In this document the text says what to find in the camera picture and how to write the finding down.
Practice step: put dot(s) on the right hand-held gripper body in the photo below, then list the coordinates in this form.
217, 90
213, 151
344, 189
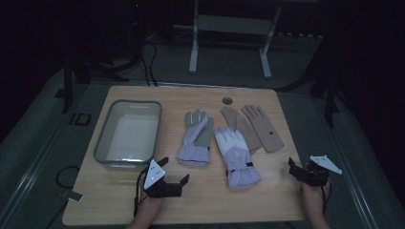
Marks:
318, 173

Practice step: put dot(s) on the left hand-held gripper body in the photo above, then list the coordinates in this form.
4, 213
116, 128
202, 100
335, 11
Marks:
154, 174

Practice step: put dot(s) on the lilac ski glove grey palm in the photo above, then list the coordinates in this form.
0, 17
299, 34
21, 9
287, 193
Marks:
197, 140

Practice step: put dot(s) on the beige knit glove with button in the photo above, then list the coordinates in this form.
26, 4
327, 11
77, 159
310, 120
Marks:
264, 130

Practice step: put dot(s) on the clear plastic bin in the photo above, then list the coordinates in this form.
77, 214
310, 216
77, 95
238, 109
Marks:
129, 135

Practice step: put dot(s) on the lilac and white ski glove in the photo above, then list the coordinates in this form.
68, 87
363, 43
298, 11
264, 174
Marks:
235, 156

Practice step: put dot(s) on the plain beige knit glove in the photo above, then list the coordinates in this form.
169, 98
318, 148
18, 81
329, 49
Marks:
238, 127

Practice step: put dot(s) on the person's right hand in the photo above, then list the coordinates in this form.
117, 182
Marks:
313, 200

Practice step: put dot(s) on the person's left hand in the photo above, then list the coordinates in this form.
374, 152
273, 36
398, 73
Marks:
149, 206

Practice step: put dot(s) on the black metal stand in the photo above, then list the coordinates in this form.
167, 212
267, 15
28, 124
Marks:
328, 92
79, 70

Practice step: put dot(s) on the grey round table grommet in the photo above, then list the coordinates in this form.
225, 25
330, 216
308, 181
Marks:
227, 101

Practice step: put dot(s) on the black rectangular floor bracket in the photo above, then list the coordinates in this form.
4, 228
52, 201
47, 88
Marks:
81, 119

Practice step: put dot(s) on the white metal desk frame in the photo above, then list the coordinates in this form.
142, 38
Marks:
229, 25

